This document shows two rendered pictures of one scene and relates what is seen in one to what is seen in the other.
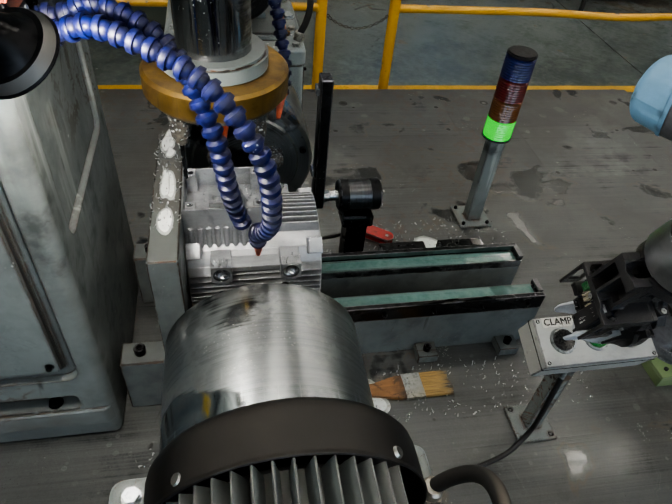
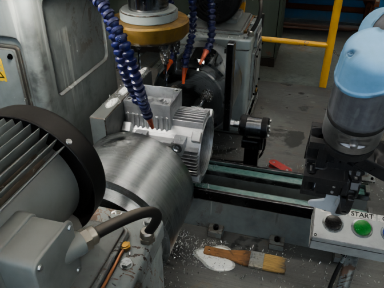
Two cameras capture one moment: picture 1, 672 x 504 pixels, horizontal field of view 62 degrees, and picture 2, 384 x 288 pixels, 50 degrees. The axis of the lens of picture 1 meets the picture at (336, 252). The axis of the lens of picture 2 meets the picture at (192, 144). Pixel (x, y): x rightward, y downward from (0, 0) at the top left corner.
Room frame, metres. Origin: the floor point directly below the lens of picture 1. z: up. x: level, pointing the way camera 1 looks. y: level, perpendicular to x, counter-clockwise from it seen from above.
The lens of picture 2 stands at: (-0.11, -0.37, 1.59)
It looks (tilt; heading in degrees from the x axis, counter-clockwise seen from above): 32 degrees down; 30
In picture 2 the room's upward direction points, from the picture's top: straight up
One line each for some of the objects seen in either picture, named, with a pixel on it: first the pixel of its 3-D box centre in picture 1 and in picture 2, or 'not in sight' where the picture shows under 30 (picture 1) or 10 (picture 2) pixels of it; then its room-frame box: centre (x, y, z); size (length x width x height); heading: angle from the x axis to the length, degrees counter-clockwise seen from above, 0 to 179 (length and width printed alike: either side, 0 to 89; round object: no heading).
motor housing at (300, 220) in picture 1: (253, 250); (170, 140); (0.66, 0.13, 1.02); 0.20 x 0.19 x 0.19; 104
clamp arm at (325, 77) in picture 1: (322, 146); (229, 88); (0.82, 0.04, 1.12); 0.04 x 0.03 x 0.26; 104
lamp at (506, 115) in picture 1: (505, 107); not in sight; (1.08, -0.32, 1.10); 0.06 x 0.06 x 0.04
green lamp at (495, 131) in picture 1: (499, 126); not in sight; (1.08, -0.32, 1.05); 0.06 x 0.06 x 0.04
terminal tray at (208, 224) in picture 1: (225, 206); (154, 107); (0.65, 0.17, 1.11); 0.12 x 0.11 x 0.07; 104
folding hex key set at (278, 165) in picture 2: (374, 234); (280, 168); (0.97, -0.08, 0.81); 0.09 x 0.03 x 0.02; 69
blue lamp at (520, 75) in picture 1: (518, 66); not in sight; (1.08, -0.32, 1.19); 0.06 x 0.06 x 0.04
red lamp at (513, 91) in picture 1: (511, 87); not in sight; (1.08, -0.32, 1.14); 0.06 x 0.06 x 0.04
